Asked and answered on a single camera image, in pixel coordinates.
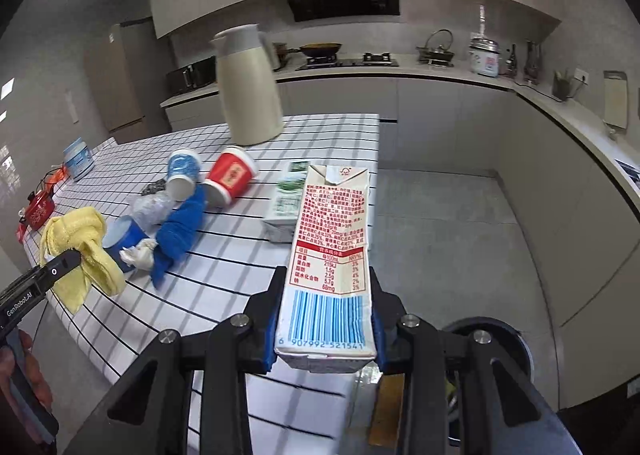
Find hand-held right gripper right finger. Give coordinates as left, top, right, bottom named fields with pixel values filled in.
left=369, top=269, right=581, bottom=455

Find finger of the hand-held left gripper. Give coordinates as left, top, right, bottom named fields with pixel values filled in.
left=37, top=250, right=82, bottom=282

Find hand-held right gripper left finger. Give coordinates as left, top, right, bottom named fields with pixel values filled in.
left=75, top=266, right=288, bottom=455

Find clear plastic bag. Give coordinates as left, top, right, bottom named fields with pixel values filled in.
left=131, top=192, right=173, bottom=228

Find red print milk carton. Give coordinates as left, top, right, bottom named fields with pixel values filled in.
left=274, top=162, right=378, bottom=375

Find black round trash bin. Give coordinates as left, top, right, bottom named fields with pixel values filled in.
left=440, top=316, right=536, bottom=441

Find red paper cup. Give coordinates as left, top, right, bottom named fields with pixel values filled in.
left=204, top=146, right=259, bottom=207

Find person's left hand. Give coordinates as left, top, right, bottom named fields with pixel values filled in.
left=0, top=330, right=55, bottom=417

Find yellow cloth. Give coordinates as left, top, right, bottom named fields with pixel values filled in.
left=40, top=206, right=125, bottom=314

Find red toy pot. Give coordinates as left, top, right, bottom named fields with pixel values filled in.
left=19, top=190, right=56, bottom=231

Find plain blue cup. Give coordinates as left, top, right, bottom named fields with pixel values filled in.
left=102, top=215, right=149, bottom=273

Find brown flat board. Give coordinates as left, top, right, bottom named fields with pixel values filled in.
left=369, top=375, right=407, bottom=445

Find crumpled white tissue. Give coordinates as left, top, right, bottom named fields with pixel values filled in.
left=119, top=238, right=160, bottom=270

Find white checked tablecloth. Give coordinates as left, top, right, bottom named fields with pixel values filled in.
left=15, top=112, right=382, bottom=455

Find blue white wipes tub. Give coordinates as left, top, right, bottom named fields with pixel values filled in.
left=63, top=137, right=96, bottom=182

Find blue cloth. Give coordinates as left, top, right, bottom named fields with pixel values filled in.
left=149, top=183, right=208, bottom=290

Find green print milk carton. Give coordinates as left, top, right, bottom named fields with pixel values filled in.
left=262, top=161, right=308, bottom=243

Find blue patterned paper cup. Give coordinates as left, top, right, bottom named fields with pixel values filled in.
left=165, top=148, right=202, bottom=202

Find beige refrigerator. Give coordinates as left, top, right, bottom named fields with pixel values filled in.
left=82, top=17, right=172, bottom=144

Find grey lower kitchen cabinets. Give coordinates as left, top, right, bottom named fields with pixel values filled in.
left=160, top=55, right=640, bottom=411

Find beige thermos jug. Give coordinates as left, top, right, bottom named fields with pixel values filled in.
left=210, top=25, right=286, bottom=146

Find black gas stove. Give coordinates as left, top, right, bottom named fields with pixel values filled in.
left=295, top=52, right=401, bottom=72

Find black wok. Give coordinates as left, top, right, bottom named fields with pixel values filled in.
left=299, top=42, right=344, bottom=58

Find metal kettle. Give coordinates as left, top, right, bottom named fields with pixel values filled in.
left=416, top=29, right=456, bottom=67

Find sink dish rack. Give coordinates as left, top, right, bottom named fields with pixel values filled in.
left=617, top=160, right=640, bottom=196

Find white rice cooker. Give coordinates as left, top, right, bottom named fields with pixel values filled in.
left=469, top=37, right=502, bottom=78

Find grey utensil holder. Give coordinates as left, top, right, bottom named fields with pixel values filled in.
left=551, top=69, right=583, bottom=102

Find metal knife rack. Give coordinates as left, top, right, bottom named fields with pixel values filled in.
left=522, top=40, right=544, bottom=86

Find white cutting board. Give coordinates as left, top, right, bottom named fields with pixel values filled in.
left=602, top=71, right=630, bottom=136

